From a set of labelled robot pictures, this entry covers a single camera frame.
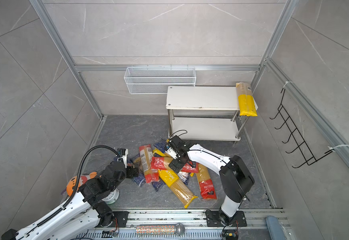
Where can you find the red horizontal spaghetti bag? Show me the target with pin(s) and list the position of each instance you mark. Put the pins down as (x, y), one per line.
(162, 163)

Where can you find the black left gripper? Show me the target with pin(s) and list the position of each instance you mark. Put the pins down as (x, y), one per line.
(131, 173)

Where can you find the white wire mesh basket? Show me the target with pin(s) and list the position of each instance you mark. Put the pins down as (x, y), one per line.
(156, 80)

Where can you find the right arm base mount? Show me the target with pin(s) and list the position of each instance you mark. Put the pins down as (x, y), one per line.
(220, 219)

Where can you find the white two-tier shelf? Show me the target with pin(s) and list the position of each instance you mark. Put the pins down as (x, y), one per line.
(205, 113)

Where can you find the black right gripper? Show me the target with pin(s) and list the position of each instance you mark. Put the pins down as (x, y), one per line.
(176, 164)

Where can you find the orange plush toy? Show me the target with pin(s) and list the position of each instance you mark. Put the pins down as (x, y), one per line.
(71, 184)

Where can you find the white alarm clock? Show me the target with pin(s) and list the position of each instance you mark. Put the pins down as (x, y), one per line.
(113, 196)

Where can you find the red end long spaghetti bag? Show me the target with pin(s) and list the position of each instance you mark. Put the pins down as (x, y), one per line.
(206, 186)

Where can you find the yellow clear spaghetti bag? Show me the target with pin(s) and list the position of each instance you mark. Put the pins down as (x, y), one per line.
(245, 99)

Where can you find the blue clear spaghetti bag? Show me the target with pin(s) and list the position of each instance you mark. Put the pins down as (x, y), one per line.
(156, 185)

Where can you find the dark blue clear pasta bag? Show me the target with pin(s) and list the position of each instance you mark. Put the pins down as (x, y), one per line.
(184, 177)

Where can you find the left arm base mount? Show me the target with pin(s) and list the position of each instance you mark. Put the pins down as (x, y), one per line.
(118, 218)

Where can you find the yellow Stature spaghetti bag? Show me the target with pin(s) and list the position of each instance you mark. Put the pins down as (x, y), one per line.
(182, 192)

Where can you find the blue yellow Ankara spaghetti bag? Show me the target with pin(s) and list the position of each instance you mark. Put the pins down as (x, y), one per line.
(160, 149)

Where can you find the black wire hook rack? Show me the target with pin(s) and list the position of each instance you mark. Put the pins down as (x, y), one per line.
(295, 136)

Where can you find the blue Barilla spaghetti box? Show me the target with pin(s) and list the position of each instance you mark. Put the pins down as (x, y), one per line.
(138, 179)

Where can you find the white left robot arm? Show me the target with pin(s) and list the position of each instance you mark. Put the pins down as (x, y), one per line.
(86, 207)

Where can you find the red white label spaghetti bag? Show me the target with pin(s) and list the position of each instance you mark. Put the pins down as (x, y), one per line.
(146, 155)

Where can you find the light blue object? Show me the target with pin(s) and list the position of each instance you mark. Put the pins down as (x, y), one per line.
(275, 228)

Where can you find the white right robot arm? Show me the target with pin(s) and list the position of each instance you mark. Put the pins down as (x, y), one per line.
(235, 177)

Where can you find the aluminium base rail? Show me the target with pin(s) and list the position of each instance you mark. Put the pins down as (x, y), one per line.
(195, 226)

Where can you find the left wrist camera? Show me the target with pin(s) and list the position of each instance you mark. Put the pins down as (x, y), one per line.
(122, 156)

